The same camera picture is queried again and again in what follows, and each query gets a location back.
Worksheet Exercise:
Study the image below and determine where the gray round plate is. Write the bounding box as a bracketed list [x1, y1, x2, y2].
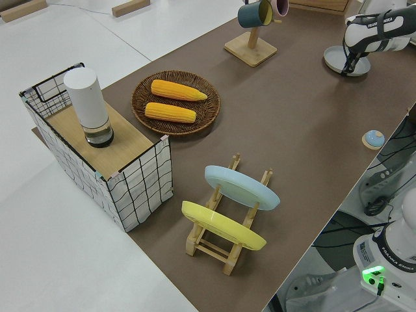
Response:
[322, 45, 372, 77]

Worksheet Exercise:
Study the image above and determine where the light blue plate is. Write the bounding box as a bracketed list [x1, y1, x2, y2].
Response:
[204, 164, 281, 213]

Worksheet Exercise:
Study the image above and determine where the yellow plate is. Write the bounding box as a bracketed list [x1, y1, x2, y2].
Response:
[181, 200, 268, 252]

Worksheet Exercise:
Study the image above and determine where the wooden plate rack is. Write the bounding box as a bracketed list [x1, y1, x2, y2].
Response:
[185, 152, 274, 276]

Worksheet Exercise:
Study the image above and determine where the wooden drawer box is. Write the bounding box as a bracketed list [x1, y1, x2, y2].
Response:
[287, 0, 352, 13]

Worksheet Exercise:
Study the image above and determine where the blue dome timer wooden base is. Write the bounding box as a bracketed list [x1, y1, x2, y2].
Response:
[361, 129, 387, 151]

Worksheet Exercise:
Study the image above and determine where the brown table mat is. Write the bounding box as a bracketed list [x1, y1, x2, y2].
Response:
[31, 0, 416, 312]

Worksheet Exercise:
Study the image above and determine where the pink mug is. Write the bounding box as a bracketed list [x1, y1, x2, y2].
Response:
[271, 0, 290, 17]

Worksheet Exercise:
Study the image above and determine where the wooden mug stand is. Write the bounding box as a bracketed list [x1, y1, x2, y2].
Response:
[223, 18, 281, 68]

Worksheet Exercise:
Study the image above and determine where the dark teal mug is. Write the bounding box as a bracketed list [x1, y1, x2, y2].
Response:
[237, 0, 273, 29]

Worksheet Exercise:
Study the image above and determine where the round wicker basket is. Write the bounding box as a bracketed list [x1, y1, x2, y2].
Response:
[131, 70, 222, 137]

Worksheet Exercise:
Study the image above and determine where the yellow corn cob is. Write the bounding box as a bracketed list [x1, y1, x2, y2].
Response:
[151, 79, 209, 102]
[144, 102, 198, 125]

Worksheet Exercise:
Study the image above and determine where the wooden block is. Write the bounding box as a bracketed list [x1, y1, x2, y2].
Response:
[0, 0, 48, 23]
[111, 0, 151, 18]

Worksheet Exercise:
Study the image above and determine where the wooden basket lid board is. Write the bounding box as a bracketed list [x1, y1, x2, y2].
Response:
[44, 99, 155, 174]

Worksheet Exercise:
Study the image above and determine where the white cylinder with glass base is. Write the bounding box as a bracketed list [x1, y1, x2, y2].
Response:
[63, 66, 115, 149]

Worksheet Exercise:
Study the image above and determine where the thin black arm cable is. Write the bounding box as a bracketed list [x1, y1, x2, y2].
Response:
[341, 32, 348, 75]

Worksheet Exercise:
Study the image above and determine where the coiled black cable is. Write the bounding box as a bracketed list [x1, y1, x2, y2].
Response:
[363, 191, 389, 218]

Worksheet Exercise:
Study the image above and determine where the dark round base plate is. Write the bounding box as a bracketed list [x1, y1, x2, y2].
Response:
[310, 209, 391, 276]

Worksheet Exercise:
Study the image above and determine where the black plug cable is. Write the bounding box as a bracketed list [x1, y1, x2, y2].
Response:
[373, 275, 388, 297]

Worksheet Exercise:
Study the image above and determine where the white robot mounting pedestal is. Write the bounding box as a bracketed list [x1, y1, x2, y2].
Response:
[276, 271, 367, 312]

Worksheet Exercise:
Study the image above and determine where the wire basket with fabric liner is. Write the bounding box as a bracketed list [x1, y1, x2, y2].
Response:
[18, 61, 175, 233]

